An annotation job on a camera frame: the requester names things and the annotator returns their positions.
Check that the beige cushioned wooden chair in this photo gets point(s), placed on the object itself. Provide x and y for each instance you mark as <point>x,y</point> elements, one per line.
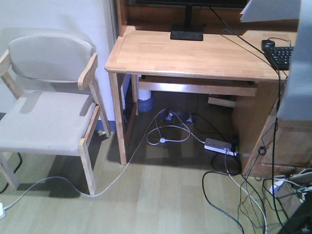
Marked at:
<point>53,122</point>

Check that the white wall plug bottom left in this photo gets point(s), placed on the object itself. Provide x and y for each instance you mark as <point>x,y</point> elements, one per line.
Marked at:
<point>2,211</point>

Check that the black computer mouse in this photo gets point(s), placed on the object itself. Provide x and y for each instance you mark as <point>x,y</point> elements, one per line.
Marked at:
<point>267,43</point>

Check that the black computer monitor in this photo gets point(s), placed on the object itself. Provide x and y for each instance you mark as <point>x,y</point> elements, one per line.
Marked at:
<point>187,31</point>

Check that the white power strip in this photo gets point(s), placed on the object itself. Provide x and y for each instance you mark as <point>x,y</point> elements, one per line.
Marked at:
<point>219,147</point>

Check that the white paper sheets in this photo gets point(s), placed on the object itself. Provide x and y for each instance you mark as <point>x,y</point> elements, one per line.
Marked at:
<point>297,100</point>

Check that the black keyboard on desk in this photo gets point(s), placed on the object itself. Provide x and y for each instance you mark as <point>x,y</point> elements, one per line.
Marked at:
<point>279,57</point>

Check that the wooden computer desk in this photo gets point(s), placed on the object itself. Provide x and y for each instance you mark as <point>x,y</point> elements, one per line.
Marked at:
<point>219,64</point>

